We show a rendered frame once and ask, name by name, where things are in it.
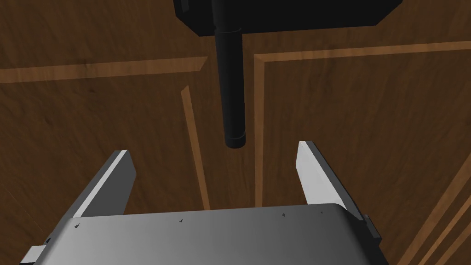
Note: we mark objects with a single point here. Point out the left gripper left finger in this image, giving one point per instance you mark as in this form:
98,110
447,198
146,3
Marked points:
110,191

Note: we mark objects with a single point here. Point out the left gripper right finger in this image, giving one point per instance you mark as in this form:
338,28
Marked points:
318,180

